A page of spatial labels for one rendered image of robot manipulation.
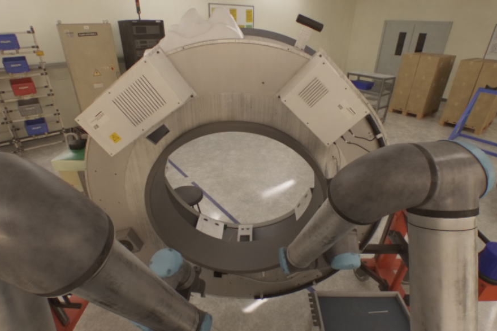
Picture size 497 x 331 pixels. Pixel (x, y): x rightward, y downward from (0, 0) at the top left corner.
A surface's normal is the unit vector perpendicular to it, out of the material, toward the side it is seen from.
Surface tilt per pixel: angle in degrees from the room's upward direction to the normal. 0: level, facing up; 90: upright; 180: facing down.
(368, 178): 58
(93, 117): 90
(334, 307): 0
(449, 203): 69
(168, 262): 20
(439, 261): 73
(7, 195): 40
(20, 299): 91
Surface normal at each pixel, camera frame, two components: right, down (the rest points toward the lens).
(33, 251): 0.50, 0.14
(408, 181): -0.29, 0.07
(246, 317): 0.01, -0.88
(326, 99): -0.03, 0.48
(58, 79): 0.62, 0.38
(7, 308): 0.81, 0.25
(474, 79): -0.79, 0.29
